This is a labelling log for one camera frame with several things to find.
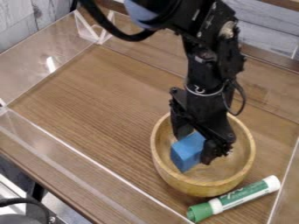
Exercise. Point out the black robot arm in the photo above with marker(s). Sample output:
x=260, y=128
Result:
x=208, y=25

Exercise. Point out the brown wooden bowl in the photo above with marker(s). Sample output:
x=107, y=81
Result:
x=205, y=180

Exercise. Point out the green white marker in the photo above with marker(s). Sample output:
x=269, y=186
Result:
x=233, y=199

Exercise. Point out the blue rectangular block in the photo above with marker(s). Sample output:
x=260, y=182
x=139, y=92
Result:
x=186, y=151

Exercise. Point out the clear acrylic tray wall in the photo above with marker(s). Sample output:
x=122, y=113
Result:
x=86, y=109

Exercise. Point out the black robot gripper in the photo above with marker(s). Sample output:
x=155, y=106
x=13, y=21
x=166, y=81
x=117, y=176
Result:
x=204, y=114

